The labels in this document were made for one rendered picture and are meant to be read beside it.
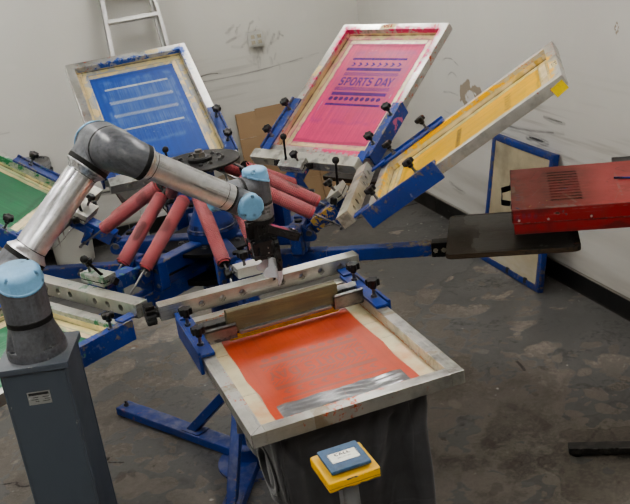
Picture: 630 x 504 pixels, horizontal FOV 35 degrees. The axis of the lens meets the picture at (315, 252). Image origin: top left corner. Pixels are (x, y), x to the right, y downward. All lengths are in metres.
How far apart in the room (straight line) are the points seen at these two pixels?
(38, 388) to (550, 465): 2.14
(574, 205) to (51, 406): 1.79
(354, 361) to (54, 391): 0.82
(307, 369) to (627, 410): 1.91
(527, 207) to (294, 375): 1.07
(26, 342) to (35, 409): 0.18
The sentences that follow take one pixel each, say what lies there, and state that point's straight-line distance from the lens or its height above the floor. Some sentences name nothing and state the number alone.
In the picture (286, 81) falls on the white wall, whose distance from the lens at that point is 7.24.
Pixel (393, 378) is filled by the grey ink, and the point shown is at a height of 0.96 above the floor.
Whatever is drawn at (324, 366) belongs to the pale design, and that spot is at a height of 0.96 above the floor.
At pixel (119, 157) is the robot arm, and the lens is 2.54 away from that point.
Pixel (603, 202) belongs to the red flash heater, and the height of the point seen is 1.10.
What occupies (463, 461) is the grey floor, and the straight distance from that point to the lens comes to 4.04.
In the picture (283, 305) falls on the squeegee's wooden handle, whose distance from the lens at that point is 3.00.
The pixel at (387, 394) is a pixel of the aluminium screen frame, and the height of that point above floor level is 0.99.
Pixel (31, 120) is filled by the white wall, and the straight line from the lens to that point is 6.92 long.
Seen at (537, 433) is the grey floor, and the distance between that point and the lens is 4.19.
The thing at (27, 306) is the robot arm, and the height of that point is 1.35.
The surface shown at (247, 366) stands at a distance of 2.85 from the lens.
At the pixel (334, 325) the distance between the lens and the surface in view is 3.01.
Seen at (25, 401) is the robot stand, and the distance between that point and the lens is 2.61.
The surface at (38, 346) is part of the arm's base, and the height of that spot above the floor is 1.24.
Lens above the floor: 2.23
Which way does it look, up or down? 21 degrees down
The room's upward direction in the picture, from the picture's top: 8 degrees counter-clockwise
